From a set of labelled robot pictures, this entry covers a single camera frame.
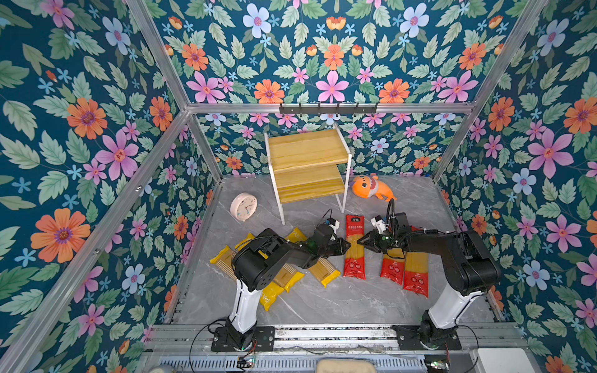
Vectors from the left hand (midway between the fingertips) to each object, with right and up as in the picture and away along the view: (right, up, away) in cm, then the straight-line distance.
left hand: (355, 242), depth 90 cm
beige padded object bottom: (-7, -31, -25) cm, 40 cm away
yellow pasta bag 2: (-26, -12, -4) cm, 29 cm away
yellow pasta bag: (-13, -10, -4) cm, 17 cm away
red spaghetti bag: (-1, -8, -3) cm, 8 cm away
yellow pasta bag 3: (-32, -17, -9) cm, 38 cm away
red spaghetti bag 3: (+23, -10, -4) cm, 25 cm away
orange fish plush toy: (+8, +23, +14) cm, 28 cm away
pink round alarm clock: (-47, +14, +9) cm, 50 cm away
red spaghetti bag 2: (+14, -8, -4) cm, 16 cm away
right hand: (+2, 0, +3) cm, 4 cm away
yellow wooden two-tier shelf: (-18, +29, -10) cm, 36 cm away
